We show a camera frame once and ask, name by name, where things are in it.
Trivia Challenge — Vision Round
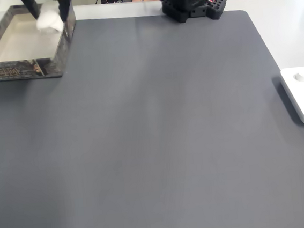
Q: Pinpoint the white block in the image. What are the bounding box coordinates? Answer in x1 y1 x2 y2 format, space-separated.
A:
34 0 65 34

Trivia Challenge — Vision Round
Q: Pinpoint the printed brown cardboard box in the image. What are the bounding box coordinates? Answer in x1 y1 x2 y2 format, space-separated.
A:
0 0 82 83

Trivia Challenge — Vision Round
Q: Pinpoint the grey table mat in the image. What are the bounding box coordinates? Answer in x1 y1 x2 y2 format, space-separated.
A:
0 0 304 228

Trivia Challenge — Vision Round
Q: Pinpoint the white camera stand base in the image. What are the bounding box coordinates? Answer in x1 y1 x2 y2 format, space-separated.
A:
279 66 304 129

